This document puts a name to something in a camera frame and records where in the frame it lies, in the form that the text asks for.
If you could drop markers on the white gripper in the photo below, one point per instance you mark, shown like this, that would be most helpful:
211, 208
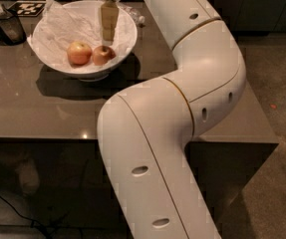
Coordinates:
109, 18

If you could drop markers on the smaller red apple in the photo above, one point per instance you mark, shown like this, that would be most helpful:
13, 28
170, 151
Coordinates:
102, 54

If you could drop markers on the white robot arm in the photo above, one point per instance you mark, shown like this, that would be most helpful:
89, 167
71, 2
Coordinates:
143, 129

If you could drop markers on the white ceramic bowl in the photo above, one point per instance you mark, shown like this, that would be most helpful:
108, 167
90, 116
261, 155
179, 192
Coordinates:
82, 71

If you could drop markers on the larger yellow-red apple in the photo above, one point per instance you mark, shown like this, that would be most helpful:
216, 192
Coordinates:
79, 53

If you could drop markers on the clear plastic water bottle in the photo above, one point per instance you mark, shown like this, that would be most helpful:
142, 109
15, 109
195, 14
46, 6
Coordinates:
134, 13

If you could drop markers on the white crumpled paper liner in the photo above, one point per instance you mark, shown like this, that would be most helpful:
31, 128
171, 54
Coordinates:
66, 27

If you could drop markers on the black white fiducial marker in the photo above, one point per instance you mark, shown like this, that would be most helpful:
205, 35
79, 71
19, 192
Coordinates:
27, 8

